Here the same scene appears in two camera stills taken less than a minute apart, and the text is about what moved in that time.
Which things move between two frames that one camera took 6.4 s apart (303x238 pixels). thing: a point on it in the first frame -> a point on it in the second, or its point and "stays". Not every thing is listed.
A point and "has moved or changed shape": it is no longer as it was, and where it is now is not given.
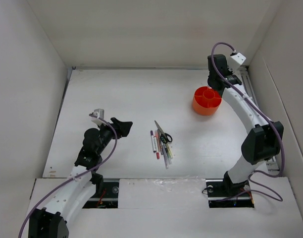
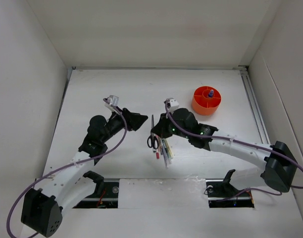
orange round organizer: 206,101 stays
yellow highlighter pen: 169,149 stays
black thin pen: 160,142 stays
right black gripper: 229,72 -> 161,127
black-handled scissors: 164,137 has moved or changed shape
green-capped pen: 167,152 stays
